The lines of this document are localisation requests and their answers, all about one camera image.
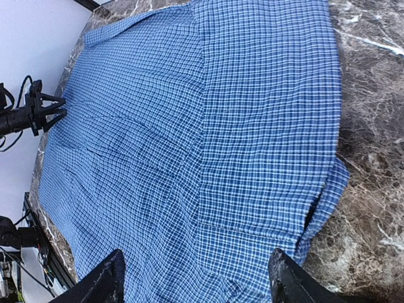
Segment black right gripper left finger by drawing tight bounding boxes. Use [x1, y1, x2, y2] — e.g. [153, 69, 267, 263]
[56, 249, 126, 303]

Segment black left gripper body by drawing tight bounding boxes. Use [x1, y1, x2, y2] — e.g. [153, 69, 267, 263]
[25, 80, 47, 136]

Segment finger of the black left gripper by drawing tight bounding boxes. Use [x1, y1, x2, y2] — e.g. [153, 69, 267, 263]
[42, 109, 67, 132]
[40, 93, 66, 107]

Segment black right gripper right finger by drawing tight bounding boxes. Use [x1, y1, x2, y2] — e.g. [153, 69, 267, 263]
[268, 248, 346, 303]

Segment blue checkered shirt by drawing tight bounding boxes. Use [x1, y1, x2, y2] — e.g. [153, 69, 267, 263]
[39, 1, 349, 302]

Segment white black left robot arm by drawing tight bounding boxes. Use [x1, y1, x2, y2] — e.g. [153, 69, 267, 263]
[1, 75, 67, 153]

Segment black front table rail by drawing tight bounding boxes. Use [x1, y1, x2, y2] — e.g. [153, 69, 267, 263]
[23, 192, 76, 289]

